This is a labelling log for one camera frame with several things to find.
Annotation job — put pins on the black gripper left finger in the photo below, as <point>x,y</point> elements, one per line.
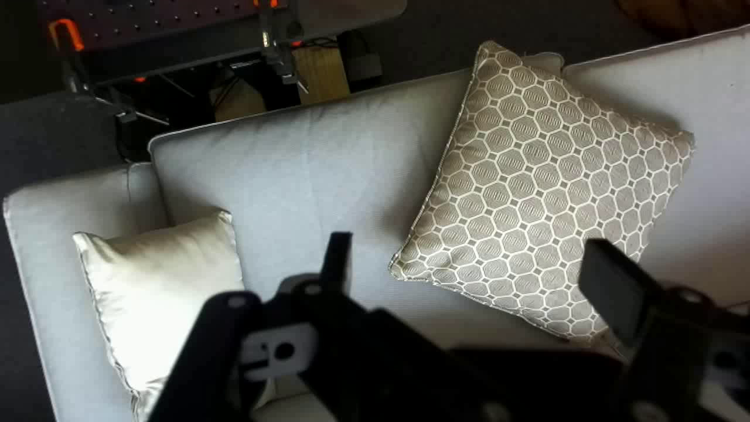
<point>218,352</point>

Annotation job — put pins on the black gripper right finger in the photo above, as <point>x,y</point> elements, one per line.
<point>670,352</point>

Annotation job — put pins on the beige geometric patterned pillow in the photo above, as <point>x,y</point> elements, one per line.
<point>539,179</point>

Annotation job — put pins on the cream satin pillow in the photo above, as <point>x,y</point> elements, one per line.
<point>156,282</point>

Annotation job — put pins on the grey sofa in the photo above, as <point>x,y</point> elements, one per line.
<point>328,155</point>

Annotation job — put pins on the tan patterned box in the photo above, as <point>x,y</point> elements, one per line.
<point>319,73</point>

